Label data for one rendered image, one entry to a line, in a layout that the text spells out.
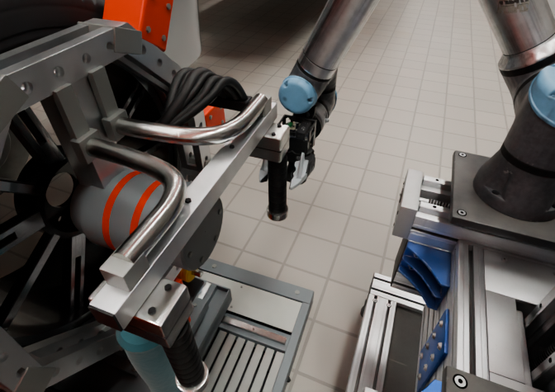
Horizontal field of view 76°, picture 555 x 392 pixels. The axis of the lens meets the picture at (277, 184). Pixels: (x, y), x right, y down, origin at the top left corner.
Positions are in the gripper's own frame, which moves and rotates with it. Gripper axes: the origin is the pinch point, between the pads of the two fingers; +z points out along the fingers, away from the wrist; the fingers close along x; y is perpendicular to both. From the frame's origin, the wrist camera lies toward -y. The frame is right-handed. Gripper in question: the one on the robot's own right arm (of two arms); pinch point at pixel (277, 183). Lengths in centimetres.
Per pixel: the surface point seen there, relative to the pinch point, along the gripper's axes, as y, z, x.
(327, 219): -83, -74, -1
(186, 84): 20.6, 5.5, -12.8
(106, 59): 25.8, 11.6, -20.5
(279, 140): 11.7, 2.4, 1.2
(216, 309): -68, -5, -24
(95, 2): 29.9, 2.1, -29.0
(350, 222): -83, -76, 11
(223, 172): 15.0, 16.5, -1.6
